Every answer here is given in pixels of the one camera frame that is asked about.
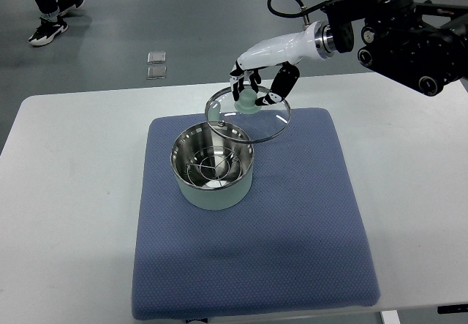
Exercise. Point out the person in dark trousers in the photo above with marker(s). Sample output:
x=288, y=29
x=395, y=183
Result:
x=52, y=23

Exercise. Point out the black table controller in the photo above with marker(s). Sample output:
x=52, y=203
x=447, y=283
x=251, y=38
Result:
x=452, y=309

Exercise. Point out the lower floor metal plate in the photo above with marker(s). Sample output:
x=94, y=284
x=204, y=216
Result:
x=156, y=72

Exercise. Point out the floor metal plate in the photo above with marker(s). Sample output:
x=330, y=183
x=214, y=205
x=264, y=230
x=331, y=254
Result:
x=156, y=57
x=156, y=72

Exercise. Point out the glass lid with green knob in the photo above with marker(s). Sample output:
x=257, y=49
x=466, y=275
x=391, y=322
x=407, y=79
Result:
x=243, y=121

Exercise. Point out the white table leg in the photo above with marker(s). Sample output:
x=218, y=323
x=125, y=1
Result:
x=390, y=317

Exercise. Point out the upper floor metal plate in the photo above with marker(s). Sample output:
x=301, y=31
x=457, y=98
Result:
x=156, y=57

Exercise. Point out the wire steaming rack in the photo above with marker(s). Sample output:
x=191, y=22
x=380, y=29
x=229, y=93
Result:
x=213, y=168

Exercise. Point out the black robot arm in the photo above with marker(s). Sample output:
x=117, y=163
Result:
x=422, y=46

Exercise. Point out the blue fabric mat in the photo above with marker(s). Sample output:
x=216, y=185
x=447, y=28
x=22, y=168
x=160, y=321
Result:
x=295, y=242

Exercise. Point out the green steel pot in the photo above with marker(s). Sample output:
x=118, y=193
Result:
x=201, y=137

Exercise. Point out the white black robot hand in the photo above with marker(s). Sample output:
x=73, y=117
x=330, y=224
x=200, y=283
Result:
x=286, y=51

